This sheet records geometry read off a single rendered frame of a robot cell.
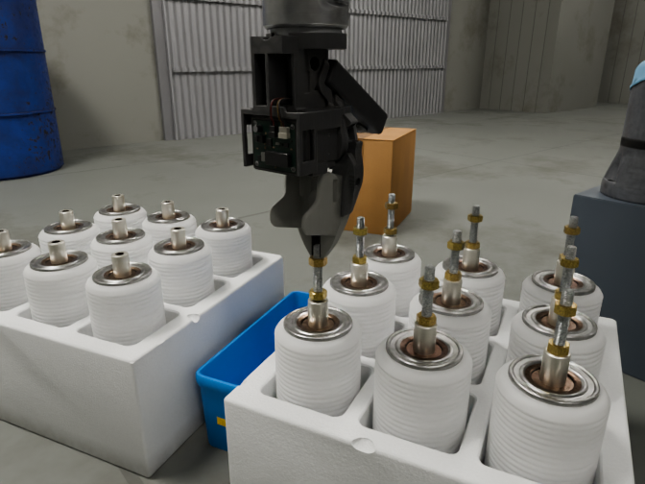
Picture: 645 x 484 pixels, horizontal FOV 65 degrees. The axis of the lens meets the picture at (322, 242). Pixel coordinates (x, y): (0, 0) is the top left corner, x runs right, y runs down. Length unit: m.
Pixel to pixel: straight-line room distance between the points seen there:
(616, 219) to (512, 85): 5.22
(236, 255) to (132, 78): 2.87
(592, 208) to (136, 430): 0.80
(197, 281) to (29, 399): 0.29
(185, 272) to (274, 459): 0.32
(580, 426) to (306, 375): 0.25
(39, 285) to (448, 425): 0.56
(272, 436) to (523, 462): 0.24
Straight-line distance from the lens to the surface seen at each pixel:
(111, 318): 0.71
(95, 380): 0.73
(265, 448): 0.59
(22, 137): 2.76
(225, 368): 0.79
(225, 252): 0.87
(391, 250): 0.75
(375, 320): 0.63
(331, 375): 0.54
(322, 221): 0.48
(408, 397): 0.50
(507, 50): 6.21
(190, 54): 3.78
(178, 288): 0.79
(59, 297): 0.79
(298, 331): 0.54
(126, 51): 3.66
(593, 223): 1.00
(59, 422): 0.85
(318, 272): 0.53
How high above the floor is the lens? 0.52
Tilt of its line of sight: 20 degrees down
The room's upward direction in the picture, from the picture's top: straight up
